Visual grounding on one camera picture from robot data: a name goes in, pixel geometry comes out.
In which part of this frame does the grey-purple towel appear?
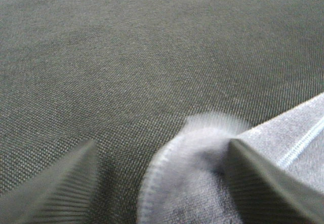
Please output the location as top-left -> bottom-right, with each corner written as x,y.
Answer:
137,94 -> 323,223

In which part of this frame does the black table cloth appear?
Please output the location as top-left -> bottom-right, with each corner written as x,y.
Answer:
1,0 -> 323,223

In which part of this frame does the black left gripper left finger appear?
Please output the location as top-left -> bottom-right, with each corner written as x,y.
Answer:
1,140 -> 98,223

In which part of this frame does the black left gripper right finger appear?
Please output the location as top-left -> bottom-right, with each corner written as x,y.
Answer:
226,139 -> 323,223

